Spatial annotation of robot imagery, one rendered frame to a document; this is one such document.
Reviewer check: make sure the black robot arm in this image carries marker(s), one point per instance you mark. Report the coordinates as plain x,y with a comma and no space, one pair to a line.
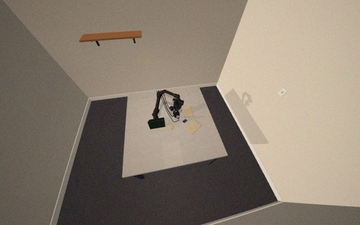
176,100

